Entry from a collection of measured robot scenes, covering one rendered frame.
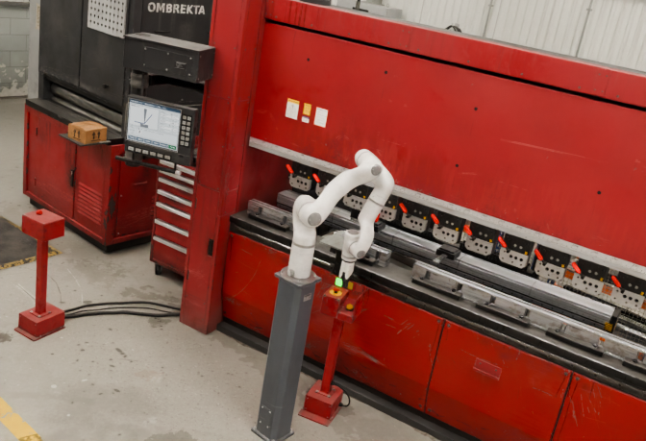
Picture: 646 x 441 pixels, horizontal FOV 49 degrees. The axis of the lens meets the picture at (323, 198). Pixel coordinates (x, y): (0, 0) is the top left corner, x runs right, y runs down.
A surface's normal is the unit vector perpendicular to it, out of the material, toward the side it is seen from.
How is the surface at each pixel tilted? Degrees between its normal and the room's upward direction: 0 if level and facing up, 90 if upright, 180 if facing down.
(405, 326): 90
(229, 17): 90
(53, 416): 0
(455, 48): 90
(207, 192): 90
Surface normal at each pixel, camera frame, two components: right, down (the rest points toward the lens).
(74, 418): 0.16, -0.93
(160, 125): -0.27, 0.28
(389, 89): -0.51, 0.21
